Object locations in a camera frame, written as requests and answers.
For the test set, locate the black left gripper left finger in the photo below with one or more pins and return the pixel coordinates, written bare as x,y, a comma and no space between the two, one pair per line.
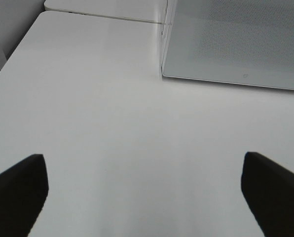
23,191

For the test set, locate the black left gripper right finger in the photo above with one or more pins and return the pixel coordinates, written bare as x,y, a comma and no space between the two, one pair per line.
268,189

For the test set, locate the white microwave door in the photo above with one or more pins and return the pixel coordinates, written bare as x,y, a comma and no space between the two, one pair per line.
235,42

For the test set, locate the white microwave oven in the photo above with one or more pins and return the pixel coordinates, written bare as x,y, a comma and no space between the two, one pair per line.
165,37

